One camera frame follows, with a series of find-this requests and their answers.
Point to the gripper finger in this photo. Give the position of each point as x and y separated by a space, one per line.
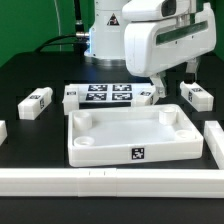
191 70
158 80

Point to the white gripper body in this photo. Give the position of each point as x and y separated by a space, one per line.
161 35

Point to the white desk top tray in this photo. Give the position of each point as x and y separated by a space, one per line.
128 135

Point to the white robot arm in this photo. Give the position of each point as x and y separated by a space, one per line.
106 36

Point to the white right side fence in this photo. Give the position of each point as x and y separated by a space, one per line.
214 136

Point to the white block left edge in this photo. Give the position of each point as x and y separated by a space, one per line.
3 131

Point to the white marker base plate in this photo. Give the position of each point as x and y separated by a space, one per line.
121 92

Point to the white front rail fence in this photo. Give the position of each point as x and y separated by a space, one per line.
112 182

